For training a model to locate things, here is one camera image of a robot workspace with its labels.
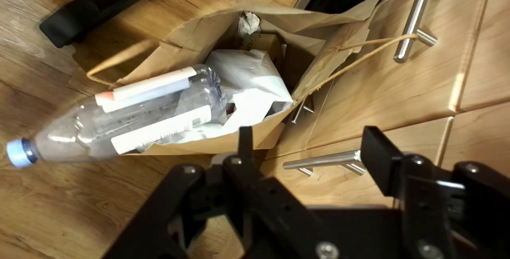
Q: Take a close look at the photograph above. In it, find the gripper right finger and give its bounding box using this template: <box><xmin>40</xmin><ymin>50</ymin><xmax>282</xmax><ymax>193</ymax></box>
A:
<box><xmin>361</xmin><ymin>126</ymin><xmax>510</xmax><ymax>259</ymax></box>

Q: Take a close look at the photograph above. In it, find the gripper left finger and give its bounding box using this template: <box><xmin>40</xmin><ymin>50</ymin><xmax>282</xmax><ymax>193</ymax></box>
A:
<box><xmin>103</xmin><ymin>127</ymin><xmax>332</xmax><ymax>259</ymax></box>

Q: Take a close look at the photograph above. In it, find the clear plastic bottle blue cap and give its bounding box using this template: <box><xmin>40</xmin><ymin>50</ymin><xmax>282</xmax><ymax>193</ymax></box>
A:
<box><xmin>6</xmin><ymin>65</ymin><xmax>228</xmax><ymax>169</ymax></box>

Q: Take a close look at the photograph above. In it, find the wooden drawer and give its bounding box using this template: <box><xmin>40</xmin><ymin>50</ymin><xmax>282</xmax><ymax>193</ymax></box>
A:
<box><xmin>261</xmin><ymin>118</ymin><xmax>455</xmax><ymax>208</ymax></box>
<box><xmin>306</xmin><ymin>0</ymin><xmax>496</xmax><ymax>150</ymax></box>

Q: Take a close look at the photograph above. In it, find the white paper sheet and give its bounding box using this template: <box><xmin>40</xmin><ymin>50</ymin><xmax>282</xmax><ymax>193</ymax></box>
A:
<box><xmin>175</xmin><ymin>49</ymin><xmax>294</xmax><ymax>144</ymax></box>

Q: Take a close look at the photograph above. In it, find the brown paper bag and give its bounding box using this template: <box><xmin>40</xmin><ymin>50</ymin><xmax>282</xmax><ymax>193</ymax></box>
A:
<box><xmin>73</xmin><ymin>0</ymin><xmax>419</xmax><ymax>157</ymax></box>

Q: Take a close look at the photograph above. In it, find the brown cardboard box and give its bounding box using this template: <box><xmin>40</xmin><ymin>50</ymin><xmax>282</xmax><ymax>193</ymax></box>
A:
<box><xmin>223</xmin><ymin>32</ymin><xmax>286</xmax><ymax>77</ymax></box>

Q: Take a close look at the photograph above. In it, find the crumpled white paper wad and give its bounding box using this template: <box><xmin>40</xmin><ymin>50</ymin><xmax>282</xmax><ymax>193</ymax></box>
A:
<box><xmin>238</xmin><ymin>11</ymin><xmax>262</xmax><ymax>37</ymax></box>

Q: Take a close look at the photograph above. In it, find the black stand foot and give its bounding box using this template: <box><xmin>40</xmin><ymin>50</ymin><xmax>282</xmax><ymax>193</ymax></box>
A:
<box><xmin>39</xmin><ymin>0</ymin><xmax>184</xmax><ymax>48</ymax></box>

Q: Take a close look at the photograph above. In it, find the long silver drawer handle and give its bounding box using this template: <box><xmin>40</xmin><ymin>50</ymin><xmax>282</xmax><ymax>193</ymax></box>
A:
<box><xmin>394</xmin><ymin>0</ymin><xmax>438</xmax><ymax>63</ymax></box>

